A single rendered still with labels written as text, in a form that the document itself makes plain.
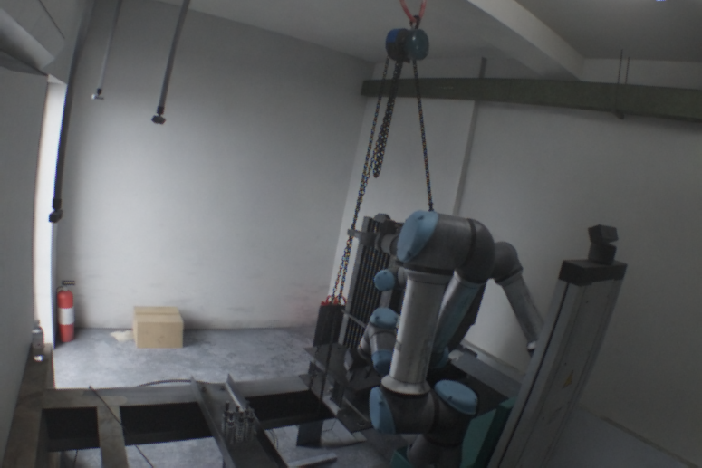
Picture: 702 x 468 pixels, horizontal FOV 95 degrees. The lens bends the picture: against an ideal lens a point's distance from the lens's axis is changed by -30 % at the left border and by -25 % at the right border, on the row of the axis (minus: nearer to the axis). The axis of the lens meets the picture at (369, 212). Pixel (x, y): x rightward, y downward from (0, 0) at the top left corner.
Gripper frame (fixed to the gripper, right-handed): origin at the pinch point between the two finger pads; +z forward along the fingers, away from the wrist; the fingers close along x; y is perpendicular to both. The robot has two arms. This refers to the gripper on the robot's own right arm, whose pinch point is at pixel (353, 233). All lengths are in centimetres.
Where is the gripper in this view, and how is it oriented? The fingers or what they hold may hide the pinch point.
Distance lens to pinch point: 177.2
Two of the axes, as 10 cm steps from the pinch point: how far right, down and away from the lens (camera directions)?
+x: 5.8, 0.5, 8.1
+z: -7.9, -2.1, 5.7
